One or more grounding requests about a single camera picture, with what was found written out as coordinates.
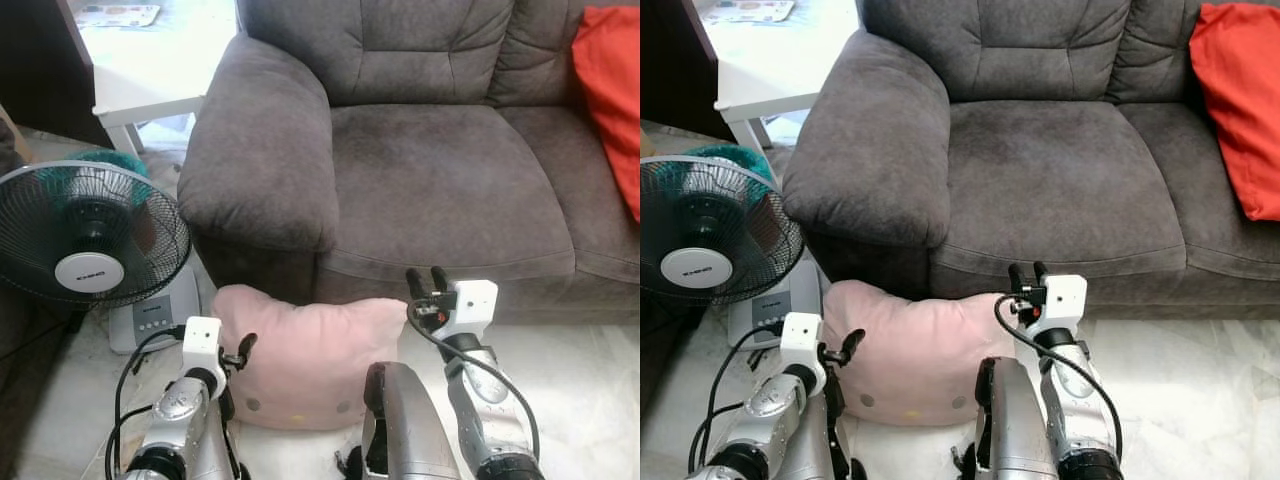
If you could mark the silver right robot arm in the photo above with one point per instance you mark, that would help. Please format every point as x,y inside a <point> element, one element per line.
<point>1065,400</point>
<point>480,400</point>

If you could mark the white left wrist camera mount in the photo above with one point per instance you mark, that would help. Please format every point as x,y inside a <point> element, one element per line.
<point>800,338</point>
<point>203,340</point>

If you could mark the silver robot leg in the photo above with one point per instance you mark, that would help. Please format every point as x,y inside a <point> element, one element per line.
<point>1015,430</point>
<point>410,430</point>

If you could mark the white table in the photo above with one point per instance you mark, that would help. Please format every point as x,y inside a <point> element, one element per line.
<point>775,70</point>
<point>150,70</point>

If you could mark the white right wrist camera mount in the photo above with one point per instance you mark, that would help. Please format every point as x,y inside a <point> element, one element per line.
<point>1065,300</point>
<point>475,305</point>

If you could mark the red pillow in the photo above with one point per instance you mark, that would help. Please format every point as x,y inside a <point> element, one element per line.
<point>1245,110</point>
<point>612,90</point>

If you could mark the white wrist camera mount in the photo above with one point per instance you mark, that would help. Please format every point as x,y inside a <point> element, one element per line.
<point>475,305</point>
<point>800,338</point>
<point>203,340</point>
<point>1065,300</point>

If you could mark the pink plush pillow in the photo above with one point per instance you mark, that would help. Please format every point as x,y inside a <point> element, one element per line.
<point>915,360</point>
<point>310,360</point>

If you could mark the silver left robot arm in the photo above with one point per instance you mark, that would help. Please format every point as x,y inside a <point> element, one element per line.
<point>180,410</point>
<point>770,405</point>

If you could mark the black electric fan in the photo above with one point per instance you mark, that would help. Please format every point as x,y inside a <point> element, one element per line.
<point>90,272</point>
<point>697,268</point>

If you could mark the dark wooden cabinet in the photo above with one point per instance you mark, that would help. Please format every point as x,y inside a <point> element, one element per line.
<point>675,60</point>
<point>40,60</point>

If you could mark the patterned paper sheet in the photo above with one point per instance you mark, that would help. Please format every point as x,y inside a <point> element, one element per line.
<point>115,15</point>
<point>745,10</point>

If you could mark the grey fabric sofa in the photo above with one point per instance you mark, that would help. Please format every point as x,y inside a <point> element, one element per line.
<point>440,180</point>
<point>1060,180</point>

